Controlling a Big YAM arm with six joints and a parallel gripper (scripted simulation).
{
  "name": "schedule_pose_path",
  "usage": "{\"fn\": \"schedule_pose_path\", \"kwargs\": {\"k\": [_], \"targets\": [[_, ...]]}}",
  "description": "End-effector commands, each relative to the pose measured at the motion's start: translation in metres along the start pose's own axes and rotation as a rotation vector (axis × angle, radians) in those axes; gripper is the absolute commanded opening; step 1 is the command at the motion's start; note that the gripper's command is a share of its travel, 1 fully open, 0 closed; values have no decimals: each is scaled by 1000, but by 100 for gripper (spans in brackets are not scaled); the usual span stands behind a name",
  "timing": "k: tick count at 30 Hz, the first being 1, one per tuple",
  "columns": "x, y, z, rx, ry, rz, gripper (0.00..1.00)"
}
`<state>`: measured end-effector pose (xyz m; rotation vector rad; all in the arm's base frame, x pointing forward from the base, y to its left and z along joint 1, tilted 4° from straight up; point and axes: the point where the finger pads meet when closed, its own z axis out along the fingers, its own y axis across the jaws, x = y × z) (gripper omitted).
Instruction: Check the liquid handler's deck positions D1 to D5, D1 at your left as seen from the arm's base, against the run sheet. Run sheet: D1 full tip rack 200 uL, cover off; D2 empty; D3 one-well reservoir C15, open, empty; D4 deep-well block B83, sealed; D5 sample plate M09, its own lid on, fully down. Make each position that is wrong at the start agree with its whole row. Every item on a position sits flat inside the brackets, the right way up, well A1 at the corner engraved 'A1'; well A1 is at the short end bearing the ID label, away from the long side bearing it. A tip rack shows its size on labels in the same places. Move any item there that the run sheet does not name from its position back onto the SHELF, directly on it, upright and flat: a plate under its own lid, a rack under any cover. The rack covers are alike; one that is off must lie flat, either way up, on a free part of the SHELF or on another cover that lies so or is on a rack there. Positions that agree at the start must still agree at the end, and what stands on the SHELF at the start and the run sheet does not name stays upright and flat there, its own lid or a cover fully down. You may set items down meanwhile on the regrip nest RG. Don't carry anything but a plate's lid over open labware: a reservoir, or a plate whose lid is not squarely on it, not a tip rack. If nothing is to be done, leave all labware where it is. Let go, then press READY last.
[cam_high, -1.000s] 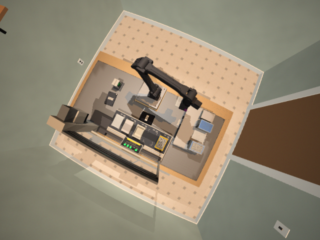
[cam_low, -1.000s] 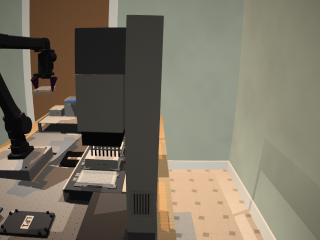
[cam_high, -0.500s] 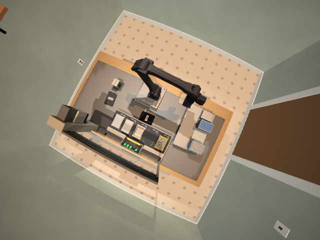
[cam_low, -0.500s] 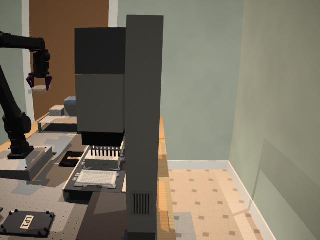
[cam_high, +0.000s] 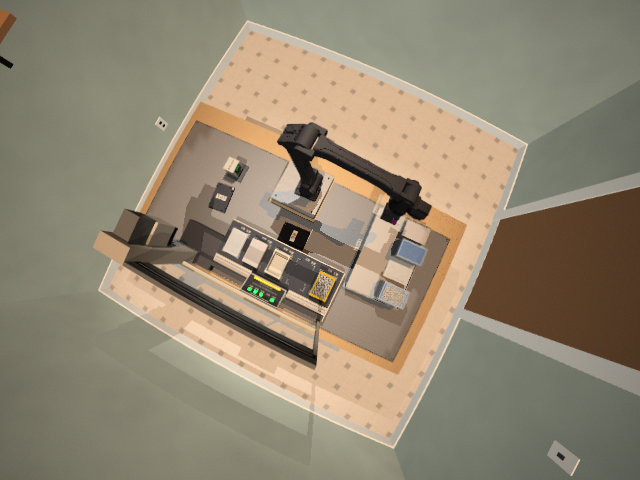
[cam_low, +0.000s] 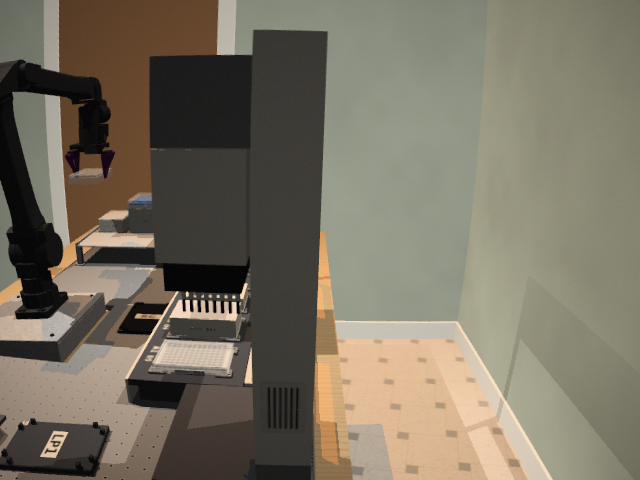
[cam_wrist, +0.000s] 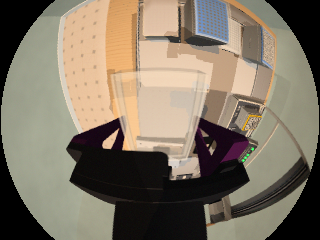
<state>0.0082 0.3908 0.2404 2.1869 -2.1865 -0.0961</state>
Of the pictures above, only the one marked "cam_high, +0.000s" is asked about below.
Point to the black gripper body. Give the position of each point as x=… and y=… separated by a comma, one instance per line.
x=387, y=214

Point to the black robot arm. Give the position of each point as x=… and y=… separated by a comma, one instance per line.
x=404, y=191

